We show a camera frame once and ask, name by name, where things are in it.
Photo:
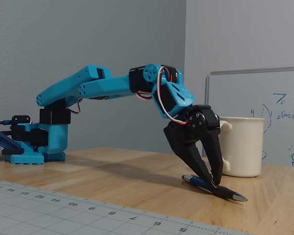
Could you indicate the whiteboard with blue writing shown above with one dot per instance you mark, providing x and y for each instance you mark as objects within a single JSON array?
[{"x": 250, "y": 102}]

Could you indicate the grey cutting mat with ruler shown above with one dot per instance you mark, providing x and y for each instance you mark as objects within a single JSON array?
[{"x": 51, "y": 215}]

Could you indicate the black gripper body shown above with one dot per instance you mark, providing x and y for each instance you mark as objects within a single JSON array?
[{"x": 206, "y": 115}]

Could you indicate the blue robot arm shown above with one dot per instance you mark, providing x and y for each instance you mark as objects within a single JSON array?
[{"x": 63, "y": 85}]

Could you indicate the white ceramic mug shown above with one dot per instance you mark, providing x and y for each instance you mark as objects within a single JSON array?
[{"x": 247, "y": 147}]

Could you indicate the dark blue table clamp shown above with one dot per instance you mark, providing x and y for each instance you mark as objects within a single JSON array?
[{"x": 2, "y": 142}]

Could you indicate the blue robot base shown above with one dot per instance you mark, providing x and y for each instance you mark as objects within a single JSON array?
[{"x": 54, "y": 139}]

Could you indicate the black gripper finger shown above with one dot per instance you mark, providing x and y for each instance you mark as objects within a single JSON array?
[
  {"x": 213, "y": 151},
  {"x": 183, "y": 142}
]

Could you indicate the blue and black ballpoint pen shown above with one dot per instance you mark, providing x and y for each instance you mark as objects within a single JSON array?
[{"x": 201, "y": 184}]

